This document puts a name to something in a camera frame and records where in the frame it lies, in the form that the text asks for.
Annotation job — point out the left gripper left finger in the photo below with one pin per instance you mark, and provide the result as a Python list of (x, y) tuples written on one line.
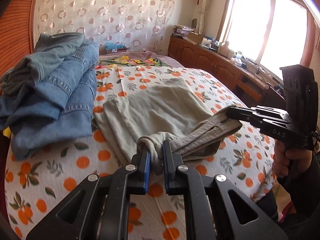
[(98, 208)]

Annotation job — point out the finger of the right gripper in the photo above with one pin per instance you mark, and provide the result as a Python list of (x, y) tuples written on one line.
[(265, 112), (260, 124)]

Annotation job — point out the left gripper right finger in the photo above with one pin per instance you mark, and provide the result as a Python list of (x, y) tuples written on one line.
[(214, 207)]

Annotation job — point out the grey-green pants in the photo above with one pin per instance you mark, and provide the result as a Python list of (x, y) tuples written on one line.
[(167, 111)]

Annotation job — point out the person's right hand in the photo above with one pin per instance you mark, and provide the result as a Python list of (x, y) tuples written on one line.
[(293, 161)]

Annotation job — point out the long wooden cabinet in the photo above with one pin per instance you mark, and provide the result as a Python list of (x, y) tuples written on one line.
[(245, 85)]

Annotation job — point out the white plastic jug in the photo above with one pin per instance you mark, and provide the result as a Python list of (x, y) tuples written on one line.
[(224, 49)]

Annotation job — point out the cardboard box on cabinet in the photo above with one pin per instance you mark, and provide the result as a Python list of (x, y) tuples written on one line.
[(198, 39)]

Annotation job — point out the yellow plush toy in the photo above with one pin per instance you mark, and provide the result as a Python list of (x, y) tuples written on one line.
[(7, 132)]

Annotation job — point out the blue denim jeans pile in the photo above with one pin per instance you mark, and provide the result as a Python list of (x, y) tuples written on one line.
[(48, 97)]

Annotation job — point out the stack of books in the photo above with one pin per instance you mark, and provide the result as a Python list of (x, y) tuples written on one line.
[(182, 30)]

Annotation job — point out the floral pink blanket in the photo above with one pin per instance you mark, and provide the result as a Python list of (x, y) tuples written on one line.
[(137, 59)]

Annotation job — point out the beige side curtain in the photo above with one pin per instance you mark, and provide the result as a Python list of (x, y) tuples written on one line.
[(201, 16)]

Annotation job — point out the cardboard box blue cloth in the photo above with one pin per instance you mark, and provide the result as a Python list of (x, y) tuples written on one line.
[(112, 48)]

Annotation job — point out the circle pattern sheer curtain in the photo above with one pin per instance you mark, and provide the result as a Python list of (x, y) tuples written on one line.
[(136, 24)]

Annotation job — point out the wooden louvred wardrobe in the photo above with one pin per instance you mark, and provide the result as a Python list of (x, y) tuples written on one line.
[(17, 34)]

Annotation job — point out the window with wooden frame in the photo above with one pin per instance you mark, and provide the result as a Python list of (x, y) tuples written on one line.
[(273, 33)]

